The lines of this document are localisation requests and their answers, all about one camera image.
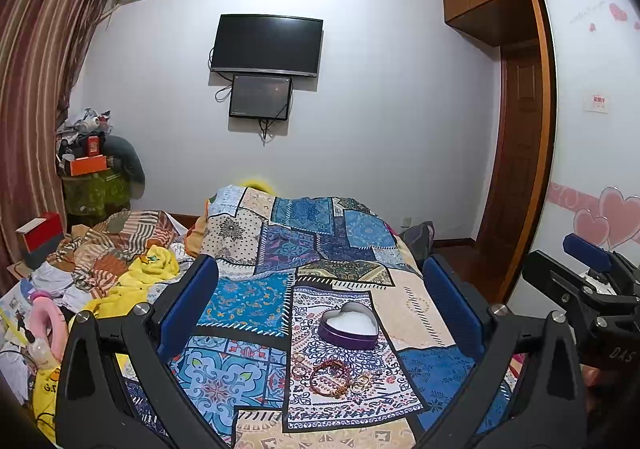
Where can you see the green patterned cabinet cover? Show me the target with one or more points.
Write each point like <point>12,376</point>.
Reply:
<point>97,194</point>

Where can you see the pink plush headband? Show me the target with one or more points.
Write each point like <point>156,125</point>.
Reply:
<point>49,329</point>

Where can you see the yellow cartoon blanket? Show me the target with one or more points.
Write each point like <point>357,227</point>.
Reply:
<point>146,277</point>

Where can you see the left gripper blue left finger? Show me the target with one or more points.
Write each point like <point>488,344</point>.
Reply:
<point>179,307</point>

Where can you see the small dark wall monitor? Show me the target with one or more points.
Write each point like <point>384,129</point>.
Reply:
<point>260,97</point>

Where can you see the dark bag on floor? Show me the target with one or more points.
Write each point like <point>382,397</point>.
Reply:
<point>420,240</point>

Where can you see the blue patchwork bed cover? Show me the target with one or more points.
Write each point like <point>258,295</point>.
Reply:
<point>256,369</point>

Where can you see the orange box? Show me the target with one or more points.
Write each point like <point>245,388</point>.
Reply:
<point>85,166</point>

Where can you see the brown wooden door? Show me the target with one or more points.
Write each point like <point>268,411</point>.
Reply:
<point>513,175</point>

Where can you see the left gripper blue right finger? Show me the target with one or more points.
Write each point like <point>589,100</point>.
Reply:
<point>455,301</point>

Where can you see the red white box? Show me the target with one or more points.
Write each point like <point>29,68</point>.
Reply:
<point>39,238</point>

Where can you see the white wardrobe door with hearts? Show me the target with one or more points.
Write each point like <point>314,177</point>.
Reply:
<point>594,179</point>

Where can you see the striped brown curtain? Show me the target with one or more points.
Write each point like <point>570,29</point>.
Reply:
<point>44,44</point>

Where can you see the striped orange brown cloth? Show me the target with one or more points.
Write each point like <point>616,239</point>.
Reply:
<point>97,256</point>

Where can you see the dark green plush toy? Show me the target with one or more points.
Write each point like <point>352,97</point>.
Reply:
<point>127,162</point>

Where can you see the purple heart-shaped jewelry box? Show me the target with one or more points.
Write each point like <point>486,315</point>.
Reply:
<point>353,326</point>

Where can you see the black wall television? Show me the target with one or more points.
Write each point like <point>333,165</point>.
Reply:
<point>267,44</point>

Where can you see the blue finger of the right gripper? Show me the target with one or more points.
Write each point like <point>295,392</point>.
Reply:
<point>587,253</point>

